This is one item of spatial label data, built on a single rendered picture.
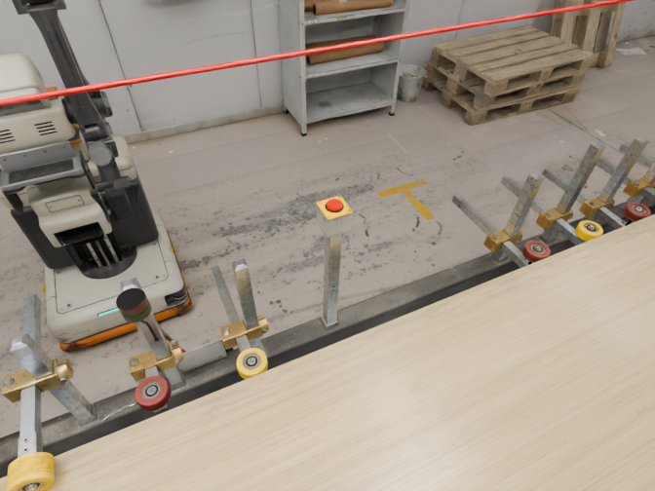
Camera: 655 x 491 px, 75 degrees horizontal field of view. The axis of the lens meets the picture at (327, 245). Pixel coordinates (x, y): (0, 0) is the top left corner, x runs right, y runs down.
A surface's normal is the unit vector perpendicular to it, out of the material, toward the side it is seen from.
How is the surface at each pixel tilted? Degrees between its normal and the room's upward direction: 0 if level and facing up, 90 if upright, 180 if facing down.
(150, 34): 90
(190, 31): 90
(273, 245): 0
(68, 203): 98
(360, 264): 0
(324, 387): 0
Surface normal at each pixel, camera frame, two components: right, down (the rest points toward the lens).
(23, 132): 0.43, 0.74
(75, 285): 0.02, -0.70
